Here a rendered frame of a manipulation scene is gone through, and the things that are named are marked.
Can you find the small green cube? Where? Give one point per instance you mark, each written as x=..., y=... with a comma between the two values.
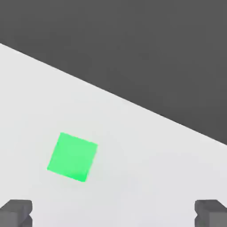
x=72, y=157

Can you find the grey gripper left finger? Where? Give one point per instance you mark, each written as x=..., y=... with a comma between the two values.
x=16, y=212

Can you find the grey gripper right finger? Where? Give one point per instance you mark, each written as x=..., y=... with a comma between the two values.
x=211, y=212

